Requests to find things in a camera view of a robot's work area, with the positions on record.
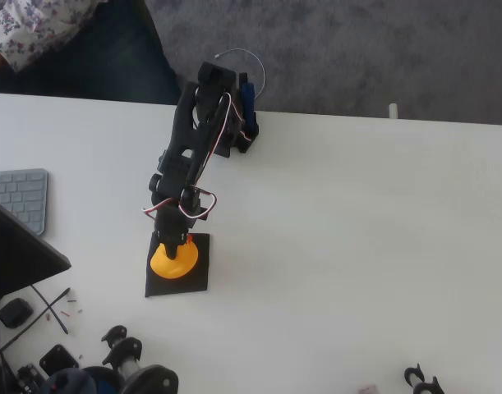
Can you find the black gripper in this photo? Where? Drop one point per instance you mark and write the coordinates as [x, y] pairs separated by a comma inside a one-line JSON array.
[[171, 235]]

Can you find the yellow rubber duck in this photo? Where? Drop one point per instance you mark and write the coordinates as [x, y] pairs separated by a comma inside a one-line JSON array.
[[172, 268]]

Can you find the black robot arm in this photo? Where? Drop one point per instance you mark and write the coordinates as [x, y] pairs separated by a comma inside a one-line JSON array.
[[180, 123]]

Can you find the black cardboard square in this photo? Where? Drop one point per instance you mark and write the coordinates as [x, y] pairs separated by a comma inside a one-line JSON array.
[[193, 285]]

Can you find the black zip tie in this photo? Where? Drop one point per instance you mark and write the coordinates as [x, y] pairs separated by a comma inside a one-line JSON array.
[[65, 292]]

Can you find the blue stand on black disc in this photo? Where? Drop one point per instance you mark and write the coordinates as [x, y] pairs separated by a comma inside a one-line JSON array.
[[104, 383]]

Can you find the black laptop screen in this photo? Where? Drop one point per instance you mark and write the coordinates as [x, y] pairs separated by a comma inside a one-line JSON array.
[[16, 254]]

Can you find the grey keyboard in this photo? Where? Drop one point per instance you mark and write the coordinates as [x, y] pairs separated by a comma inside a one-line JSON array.
[[16, 197]]

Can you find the dark blue round cap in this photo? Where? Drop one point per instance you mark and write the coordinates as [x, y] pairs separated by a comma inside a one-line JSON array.
[[67, 381]]

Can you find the small black pouch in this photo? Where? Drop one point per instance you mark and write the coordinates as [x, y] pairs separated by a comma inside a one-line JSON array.
[[14, 313]]

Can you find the black circuit module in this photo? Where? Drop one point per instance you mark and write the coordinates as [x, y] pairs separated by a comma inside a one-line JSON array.
[[29, 377]]

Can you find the person in floral shirt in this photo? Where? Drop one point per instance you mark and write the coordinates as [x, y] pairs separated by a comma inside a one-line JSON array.
[[111, 61]]

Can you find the white floral shirt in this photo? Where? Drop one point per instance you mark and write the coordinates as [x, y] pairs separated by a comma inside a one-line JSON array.
[[37, 28]]

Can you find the black hooked clamp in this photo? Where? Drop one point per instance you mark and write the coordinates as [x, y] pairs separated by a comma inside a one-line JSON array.
[[423, 383]]

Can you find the black square mount plate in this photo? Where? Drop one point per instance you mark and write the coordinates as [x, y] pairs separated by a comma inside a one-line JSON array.
[[58, 360]]

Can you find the white post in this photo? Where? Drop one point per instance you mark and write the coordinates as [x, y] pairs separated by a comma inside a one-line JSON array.
[[393, 111]]

